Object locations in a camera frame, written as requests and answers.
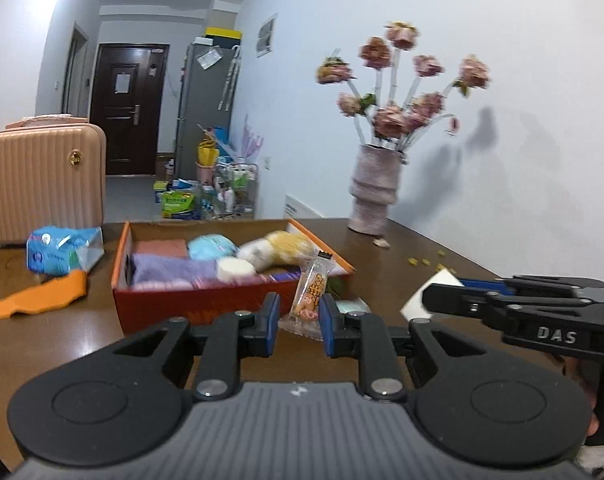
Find person's right hand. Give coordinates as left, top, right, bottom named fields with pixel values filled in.
left=562, top=357, right=601, bottom=436

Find purple towel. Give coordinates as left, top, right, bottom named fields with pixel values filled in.
left=130, top=254, right=217, bottom=288

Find orange strap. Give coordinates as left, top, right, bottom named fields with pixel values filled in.
left=0, top=269, right=88, bottom=323

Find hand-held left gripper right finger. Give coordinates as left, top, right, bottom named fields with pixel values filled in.
left=319, top=294, right=490, bottom=402

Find white yellow plush toy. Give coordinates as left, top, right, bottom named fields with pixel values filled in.
left=238, top=230, right=317, bottom=267

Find side door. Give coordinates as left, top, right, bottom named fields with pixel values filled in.
left=64, top=22, right=90, bottom=116

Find beige ribbed suitcase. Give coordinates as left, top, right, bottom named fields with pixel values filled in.
left=0, top=115, right=107, bottom=247

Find dried pink roses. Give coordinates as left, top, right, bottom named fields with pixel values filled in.
left=316, top=21, right=492, bottom=153

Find grey refrigerator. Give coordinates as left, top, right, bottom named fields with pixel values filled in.
left=174, top=42, right=243, bottom=181

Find cluttered wire cart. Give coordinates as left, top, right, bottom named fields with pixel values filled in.
left=197, top=125, right=263, bottom=221

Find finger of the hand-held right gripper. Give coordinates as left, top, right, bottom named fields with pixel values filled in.
left=454, top=275, right=515, bottom=292
left=422, top=282, right=508, bottom=332

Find layered brown pink sponge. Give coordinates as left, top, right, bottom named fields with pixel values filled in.
left=132, top=239, right=189, bottom=261

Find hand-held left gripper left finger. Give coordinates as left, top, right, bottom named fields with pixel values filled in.
left=109, top=292, right=281, bottom=402

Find blue plush toy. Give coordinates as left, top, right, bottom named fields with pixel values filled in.
left=188, top=235, right=240, bottom=262

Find wall picture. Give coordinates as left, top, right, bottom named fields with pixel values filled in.
left=257, top=14, right=277, bottom=58

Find green refill bag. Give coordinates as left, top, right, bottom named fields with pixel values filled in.
left=162, top=191, right=197, bottom=218

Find orange snack packet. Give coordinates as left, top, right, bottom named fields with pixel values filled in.
left=278, top=252, right=335, bottom=336

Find large blue tissue packet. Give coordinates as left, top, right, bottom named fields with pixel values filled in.
left=26, top=226, right=105, bottom=277

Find red cardboard box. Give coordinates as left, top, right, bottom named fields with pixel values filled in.
left=110, top=218, right=355, bottom=336

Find dark brown entrance door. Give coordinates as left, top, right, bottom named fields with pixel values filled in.
left=90, top=43, right=171, bottom=176

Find clear folded umbrella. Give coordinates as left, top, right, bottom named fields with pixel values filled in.
left=218, top=45, right=243, bottom=111

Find white round puff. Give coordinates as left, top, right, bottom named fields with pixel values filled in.
left=216, top=257, right=257, bottom=283

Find pink textured vase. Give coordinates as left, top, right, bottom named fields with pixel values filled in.
left=348, top=144, right=400, bottom=235

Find scattered yellow bits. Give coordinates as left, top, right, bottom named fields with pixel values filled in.
left=407, top=250, right=447, bottom=267

